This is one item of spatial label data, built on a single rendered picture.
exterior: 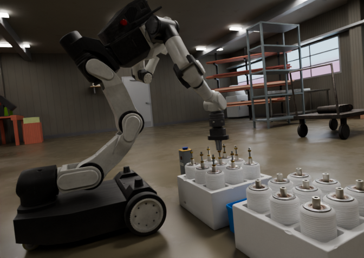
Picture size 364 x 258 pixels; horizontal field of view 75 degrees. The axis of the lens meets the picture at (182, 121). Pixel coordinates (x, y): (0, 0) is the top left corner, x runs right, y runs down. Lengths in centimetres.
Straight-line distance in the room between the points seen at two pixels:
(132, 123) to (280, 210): 82
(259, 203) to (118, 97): 88
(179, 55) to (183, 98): 976
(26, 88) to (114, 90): 892
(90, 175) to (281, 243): 91
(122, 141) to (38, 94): 888
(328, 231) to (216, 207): 53
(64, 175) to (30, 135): 710
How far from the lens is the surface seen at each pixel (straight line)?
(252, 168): 134
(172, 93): 1073
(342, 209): 92
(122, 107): 135
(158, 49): 140
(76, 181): 132
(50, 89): 1008
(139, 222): 124
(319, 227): 83
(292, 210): 90
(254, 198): 97
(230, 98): 1084
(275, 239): 91
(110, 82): 133
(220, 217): 123
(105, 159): 136
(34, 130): 837
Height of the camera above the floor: 58
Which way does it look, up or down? 3 degrees down
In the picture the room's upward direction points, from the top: 5 degrees counter-clockwise
